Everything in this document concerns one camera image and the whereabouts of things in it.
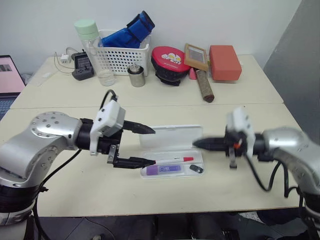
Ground white perforated plastic basket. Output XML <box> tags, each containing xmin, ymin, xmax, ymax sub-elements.
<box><xmin>89</xmin><ymin>29</ymin><xmax>152</xmax><ymax>76</ymax></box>

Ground white charger with cable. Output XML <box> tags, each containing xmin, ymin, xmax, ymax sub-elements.
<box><xmin>54</xmin><ymin>46</ymin><xmax>76</xmax><ymax>75</ymax></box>

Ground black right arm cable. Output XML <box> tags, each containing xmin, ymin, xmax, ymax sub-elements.
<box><xmin>243</xmin><ymin>152</ymin><xmax>305</xmax><ymax>199</ymax></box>

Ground wooden framed board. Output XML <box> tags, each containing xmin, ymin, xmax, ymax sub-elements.
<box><xmin>184</xmin><ymin>43</ymin><xmax>210</xmax><ymax>72</ymax></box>

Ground red capped white marker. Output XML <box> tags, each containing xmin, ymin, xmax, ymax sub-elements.
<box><xmin>147</xmin><ymin>156</ymin><xmax>195</xmax><ymax>164</ymax></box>

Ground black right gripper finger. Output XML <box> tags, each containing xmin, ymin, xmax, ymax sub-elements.
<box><xmin>196</xmin><ymin>143</ymin><xmax>227</xmax><ymax>152</ymax></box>
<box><xmin>192</xmin><ymin>136</ymin><xmax>227</xmax><ymax>146</ymax></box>

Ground brown rolled mat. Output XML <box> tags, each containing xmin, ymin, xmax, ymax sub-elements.
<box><xmin>195</xmin><ymin>69</ymin><xmax>215</xmax><ymax>103</ymax></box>

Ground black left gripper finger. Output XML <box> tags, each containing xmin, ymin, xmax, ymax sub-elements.
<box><xmin>123</xmin><ymin>120</ymin><xmax>156</xmax><ymax>135</ymax></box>
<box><xmin>113</xmin><ymin>156</ymin><xmax>156</xmax><ymax>169</ymax></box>

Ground open laptop computer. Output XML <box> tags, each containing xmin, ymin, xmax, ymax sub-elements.
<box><xmin>0</xmin><ymin>55</ymin><xmax>26</xmax><ymax>121</ymax></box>

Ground purple eraser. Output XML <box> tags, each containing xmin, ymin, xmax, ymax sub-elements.
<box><xmin>146</xmin><ymin>164</ymin><xmax>182</xmax><ymax>176</ymax></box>

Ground stainless steel cup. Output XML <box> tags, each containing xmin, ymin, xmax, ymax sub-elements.
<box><xmin>127</xmin><ymin>64</ymin><xmax>146</xmax><ymax>88</ymax></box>

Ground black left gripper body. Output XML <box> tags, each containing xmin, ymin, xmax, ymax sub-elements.
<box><xmin>97</xmin><ymin>128</ymin><xmax>125</xmax><ymax>168</ymax></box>

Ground blue fabric bag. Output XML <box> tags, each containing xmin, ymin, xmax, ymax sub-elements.
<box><xmin>98</xmin><ymin>10</ymin><xmax>156</xmax><ymax>49</ymax></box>

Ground white plastic pencil case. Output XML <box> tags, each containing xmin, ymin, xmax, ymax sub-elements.
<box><xmin>138</xmin><ymin>124</ymin><xmax>205</xmax><ymax>180</ymax></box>

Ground clear bottle green lid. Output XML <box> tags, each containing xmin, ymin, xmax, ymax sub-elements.
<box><xmin>73</xmin><ymin>19</ymin><xmax>116</xmax><ymax>87</ymax></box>

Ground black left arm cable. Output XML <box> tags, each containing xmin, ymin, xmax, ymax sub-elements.
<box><xmin>23</xmin><ymin>89</ymin><xmax>118</xmax><ymax>240</ymax></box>

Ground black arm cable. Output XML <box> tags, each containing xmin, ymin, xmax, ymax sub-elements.
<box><xmin>23</xmin><ymin>89</ymin><xmax>118</xmax><ymax>240</ymax></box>
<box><xmin>243</xmin><ymin>152</ymin><xmax>305</xmax><ymax>199</ymax></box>

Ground red black cartoon pouch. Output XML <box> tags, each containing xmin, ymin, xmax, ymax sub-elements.
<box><xmin>151</xmin><ymin>45</ymin><xmax>188</xmax><ymax>87</ymax></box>

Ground orange rectangular block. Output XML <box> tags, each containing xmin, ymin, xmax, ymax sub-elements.
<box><xmin>208</xmin><ymin>44</ymin><xmax>243</xmax><ymax>82</ymax></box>

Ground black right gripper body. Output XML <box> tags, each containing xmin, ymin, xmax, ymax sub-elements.
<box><xmin>224</xmin><ymin>126</ymin><xmax>249</xmax><ymax>169</ymax></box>

